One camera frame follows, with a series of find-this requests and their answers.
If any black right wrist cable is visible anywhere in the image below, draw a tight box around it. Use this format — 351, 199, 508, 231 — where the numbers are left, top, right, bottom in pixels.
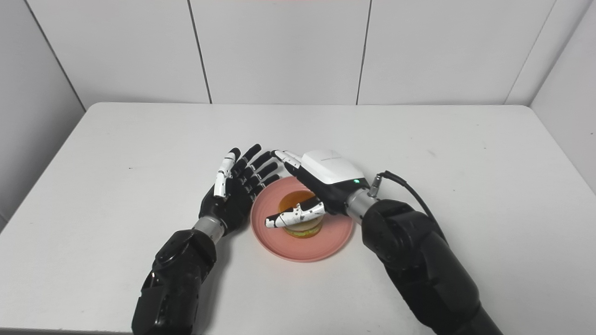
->
369, 170, 441, 228

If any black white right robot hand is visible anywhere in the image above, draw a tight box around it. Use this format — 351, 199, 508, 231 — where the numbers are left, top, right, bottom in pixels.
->
265, 149, 368, 229

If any pink round plate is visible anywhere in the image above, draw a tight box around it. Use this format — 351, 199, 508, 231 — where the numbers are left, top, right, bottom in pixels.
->
250, 176, 355, 263

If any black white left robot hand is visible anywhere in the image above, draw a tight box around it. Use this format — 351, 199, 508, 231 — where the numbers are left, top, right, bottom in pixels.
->
199, 144, 282, 233

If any toy hamburger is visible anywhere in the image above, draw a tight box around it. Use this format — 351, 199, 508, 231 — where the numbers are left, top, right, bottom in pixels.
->
278, 190, 323, 239

